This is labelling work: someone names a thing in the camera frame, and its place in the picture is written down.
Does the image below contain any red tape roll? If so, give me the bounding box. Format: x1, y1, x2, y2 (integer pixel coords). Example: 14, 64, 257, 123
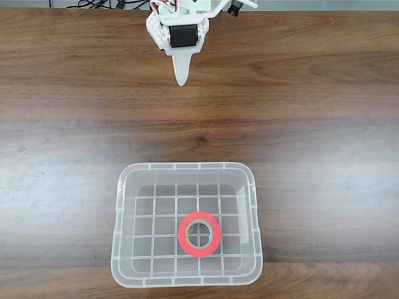
178, 211, 223, 259

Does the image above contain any clear plastic box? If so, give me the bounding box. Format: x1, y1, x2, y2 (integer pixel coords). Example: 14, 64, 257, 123
110, 161, 264, 288

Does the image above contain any white perforated plate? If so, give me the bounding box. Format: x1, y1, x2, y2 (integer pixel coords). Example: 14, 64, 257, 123
145, 11, 165, 50

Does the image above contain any white bracket with camera board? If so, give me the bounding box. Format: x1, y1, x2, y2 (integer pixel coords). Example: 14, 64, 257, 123
205, 0, 259, 18

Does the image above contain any black cable with plug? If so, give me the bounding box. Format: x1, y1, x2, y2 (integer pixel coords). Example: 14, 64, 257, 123
115, 0, 151, 11

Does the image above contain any black looped cable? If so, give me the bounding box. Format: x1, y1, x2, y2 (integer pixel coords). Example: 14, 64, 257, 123
65, 0, 115, 10

